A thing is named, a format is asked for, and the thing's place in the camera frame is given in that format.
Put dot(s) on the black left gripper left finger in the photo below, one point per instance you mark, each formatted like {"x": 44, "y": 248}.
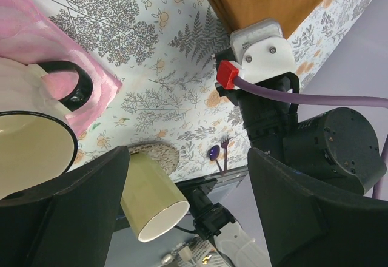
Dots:
{"x": 68, "y": 220}

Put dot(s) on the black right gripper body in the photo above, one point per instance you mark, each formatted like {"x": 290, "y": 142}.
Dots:
{"x": 266, "y": 121}

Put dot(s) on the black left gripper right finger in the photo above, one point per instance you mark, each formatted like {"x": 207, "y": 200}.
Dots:
{"x": 307, "y": 222}

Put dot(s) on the purple fork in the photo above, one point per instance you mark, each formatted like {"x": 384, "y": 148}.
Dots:
{"x": 224, "y": 145}

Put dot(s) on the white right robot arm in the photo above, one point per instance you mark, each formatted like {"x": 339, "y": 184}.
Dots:
{"x": 338, "y": 147}

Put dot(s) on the purple spoon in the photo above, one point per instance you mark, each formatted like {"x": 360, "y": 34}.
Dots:
{"x": 213, "y": 155}

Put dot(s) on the pale green teacup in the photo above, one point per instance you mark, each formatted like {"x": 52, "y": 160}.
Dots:
{"x": 151, "y": 202}

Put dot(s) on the woven round saucer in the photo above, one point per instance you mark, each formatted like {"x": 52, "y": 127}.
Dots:
{"x": 160, "y": 154}

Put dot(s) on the floral patterned tablecloth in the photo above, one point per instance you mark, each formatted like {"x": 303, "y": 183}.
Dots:
{"x": 162, "y": 52}

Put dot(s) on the pink floral placemat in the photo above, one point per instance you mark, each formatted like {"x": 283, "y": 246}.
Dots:
{"x": 27, "y": 36}

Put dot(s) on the cream mug black handle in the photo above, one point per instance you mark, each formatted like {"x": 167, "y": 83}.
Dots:
{"x": 37, "y": 142}

